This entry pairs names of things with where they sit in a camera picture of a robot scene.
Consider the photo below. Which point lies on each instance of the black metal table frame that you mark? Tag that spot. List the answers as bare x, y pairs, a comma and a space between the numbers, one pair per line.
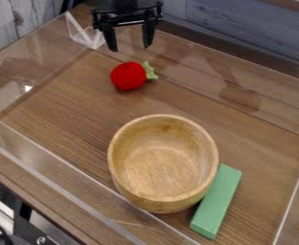
26, 230

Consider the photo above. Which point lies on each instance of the green rectangular block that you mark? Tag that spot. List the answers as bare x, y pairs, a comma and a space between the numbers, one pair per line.
214, 205

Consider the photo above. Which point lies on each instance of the wooden bowl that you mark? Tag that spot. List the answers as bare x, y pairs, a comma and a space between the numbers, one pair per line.
164, 161

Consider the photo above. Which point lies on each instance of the red plush strawberry toy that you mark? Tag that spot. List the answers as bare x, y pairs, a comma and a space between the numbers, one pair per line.
130, 75

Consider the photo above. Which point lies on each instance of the clear acrylic enclosure wall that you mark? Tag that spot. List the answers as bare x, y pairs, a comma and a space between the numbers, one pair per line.
62, 111

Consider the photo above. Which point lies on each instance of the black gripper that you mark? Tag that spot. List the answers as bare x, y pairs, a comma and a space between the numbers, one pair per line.
115, 13

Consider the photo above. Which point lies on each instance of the clear acrylic corner bracket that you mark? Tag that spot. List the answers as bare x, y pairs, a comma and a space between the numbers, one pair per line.
89, 37

